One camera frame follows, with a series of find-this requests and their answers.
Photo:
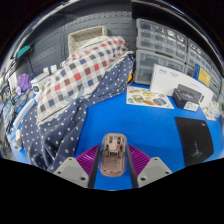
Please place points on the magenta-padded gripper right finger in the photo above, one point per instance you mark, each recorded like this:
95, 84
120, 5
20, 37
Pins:
146, 168

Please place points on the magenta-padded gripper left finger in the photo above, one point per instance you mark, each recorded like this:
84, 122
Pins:
80, 166

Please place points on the translucent pink computer mouse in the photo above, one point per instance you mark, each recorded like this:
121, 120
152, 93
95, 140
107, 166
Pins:
113, 163

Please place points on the black mouse pad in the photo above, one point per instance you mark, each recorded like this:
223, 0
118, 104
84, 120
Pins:
193, 133

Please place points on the navy polka dot cloth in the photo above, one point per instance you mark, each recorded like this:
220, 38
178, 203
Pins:
66, 133

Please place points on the illustrated sticker sheet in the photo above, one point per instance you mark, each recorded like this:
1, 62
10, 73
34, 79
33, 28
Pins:
148, 98
209, 114

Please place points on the long white bar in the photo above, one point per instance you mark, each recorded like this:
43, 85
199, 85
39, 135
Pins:
24, 113

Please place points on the small black box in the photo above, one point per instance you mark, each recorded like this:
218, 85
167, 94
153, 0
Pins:
185, 96

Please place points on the long white cardboard box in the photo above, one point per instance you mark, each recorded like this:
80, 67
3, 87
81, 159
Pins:
163, 80

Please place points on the red blue checked cloth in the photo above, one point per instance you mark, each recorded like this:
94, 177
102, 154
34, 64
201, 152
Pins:
80, 73

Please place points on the white box-shaped device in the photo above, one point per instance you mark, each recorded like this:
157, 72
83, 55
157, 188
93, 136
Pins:
40, 81

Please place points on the purple bag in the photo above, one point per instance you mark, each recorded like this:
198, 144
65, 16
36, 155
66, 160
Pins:
24, 83

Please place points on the yellow and blue box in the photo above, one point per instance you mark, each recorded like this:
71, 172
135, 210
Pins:
203, 76

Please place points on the teal plastic holder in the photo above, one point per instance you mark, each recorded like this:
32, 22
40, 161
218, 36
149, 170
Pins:
23, 51

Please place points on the white woven basket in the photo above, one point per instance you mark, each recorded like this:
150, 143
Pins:
85, 37

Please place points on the white wall socket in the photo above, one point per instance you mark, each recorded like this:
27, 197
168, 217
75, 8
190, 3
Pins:
53, 68
46, 70

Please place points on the grey wall shelf unit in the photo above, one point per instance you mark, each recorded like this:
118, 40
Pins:
160, 13

